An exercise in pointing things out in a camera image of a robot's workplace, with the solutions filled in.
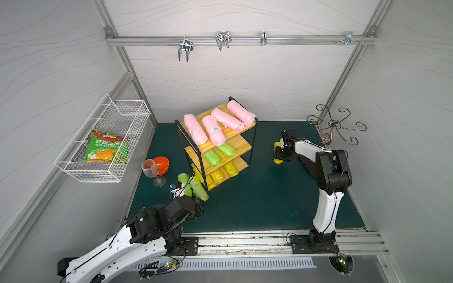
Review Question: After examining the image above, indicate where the yellow roll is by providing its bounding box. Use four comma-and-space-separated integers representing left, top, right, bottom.
195, 169, 215, 191
273, 141, 283, 165
211, 170, 225, 185

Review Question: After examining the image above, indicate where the yellow roll diagonal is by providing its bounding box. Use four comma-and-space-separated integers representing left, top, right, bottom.
224, 162, 239, 178

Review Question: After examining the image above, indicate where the green roll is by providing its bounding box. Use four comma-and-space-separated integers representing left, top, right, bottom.
189, 176, 209, 202
203, 150, 221, 167
176, 173, 193, 198
217, 143, 236, 158

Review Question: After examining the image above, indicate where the pink roll front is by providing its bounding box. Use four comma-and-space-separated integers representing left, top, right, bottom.
227, 100, 256, 127

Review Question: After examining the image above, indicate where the pink roll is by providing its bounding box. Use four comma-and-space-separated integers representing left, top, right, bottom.
227, 100, 256, 127
184, 114, 208, 146
202, 115, 226, 146
211, 108, 245, 133

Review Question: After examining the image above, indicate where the green roll front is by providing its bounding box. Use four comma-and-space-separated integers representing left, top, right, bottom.
217, 143, 236, 158

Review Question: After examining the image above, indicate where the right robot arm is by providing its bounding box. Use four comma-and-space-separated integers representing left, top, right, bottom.
274, 129, 352, 252

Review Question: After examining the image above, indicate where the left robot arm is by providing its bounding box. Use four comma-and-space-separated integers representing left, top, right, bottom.
57, 195, 204, 283

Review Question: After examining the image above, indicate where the green roll beside shelf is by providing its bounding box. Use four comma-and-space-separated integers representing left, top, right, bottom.
189, 176, 209, 202

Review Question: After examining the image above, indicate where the wooden three-tier shelf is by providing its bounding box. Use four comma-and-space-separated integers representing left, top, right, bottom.
175, 97, 258, 192

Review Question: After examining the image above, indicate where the orange plastic bowl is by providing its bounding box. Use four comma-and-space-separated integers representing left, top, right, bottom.
153, 156, 169, 176

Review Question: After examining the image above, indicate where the clear plastic goblet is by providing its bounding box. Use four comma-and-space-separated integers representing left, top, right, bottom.
141, 159, 166, 187

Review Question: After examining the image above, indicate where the green snack bag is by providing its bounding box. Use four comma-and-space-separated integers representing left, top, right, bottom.
83, 129, 130, 165

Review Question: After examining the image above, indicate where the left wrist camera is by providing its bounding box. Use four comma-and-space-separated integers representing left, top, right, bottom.
170, 182, 186, 199

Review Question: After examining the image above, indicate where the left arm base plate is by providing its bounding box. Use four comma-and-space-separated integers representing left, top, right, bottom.
176, 237, 199, 256

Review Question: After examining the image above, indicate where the copper wire jewelry stand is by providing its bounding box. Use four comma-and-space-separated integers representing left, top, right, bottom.
306, 104, 368, 146

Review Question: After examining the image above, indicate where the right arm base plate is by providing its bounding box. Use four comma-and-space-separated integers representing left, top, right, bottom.
288, 233, 340, 254

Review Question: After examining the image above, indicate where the white wire basket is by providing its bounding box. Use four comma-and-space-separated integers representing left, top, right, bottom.
54, 94, 151, 183

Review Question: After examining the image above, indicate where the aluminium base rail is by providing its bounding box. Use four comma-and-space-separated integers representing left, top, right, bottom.
100, 228, 390, 261

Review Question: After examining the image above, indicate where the aluminium top rail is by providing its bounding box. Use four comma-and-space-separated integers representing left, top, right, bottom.
106, 33, 378, 47

